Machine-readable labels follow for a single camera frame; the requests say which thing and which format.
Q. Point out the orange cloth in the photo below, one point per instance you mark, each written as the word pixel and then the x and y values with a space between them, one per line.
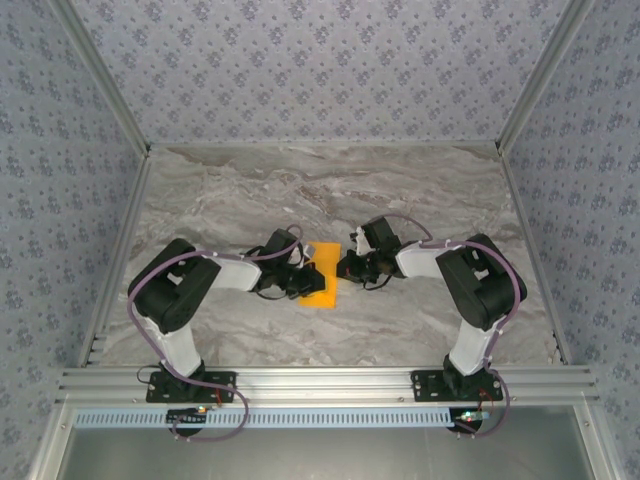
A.
pixel 327 295

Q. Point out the aluminium side rail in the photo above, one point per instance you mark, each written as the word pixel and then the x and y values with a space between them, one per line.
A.
pixel 116 260
pixel 534 260

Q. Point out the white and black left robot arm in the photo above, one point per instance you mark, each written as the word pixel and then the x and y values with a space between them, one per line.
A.
pixel 177 350

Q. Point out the aluminium cross rail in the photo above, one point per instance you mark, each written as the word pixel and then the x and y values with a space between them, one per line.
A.
pixel 325 385

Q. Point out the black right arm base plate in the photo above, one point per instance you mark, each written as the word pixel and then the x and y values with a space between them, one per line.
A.
pixel 425 387

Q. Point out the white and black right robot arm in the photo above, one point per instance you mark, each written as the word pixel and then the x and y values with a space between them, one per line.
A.
pixel 467 357

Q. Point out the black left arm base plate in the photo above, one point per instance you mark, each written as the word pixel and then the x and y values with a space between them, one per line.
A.
pixel 225 387

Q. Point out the aluminium frame post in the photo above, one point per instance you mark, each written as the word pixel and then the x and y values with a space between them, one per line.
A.
pixel 542 75
pixel 102 75

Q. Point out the grey metal sheet panel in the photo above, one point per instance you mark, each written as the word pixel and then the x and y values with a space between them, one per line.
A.
pixel 320 455

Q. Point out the small black adapter board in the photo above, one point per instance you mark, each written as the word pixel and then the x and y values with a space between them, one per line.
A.
pixel 187 416
pixel 470 416

